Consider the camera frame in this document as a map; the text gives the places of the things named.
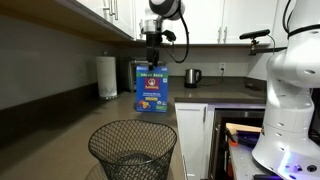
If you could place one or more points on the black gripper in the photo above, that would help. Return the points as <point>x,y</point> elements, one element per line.
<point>154,45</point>

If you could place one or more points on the blue snack cardboard box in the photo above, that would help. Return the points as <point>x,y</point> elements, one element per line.
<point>151,88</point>

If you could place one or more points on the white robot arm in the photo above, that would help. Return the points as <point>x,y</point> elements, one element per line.
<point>290,110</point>

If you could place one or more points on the steel electric kettle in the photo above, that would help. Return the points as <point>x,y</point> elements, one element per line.
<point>191,78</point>

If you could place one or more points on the white paper towel roll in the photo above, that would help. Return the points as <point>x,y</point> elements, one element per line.
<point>106,76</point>

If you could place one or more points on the white lower cabinet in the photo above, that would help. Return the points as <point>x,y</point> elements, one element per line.
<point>191,140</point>

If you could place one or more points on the dark built-in dishwasher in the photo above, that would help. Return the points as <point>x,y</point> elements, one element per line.
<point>220,146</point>

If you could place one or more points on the orange clamp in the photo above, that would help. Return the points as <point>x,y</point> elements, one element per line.
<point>232,138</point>

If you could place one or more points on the light wooden board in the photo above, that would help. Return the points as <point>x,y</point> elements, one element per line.
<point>243,127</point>

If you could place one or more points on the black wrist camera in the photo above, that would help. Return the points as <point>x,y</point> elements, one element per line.
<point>169,35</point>

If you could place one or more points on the white side wall cabinet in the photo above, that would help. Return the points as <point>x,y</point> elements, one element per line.
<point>125,15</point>

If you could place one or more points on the white wall outlet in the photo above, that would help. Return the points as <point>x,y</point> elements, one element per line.
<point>222,67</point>

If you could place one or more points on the white rear wall cabinet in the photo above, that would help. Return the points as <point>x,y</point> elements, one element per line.
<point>206,20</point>

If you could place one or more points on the black camera on mount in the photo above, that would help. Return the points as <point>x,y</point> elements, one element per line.
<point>255,34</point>

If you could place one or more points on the dark blue bracket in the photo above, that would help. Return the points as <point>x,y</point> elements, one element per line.
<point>248,138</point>

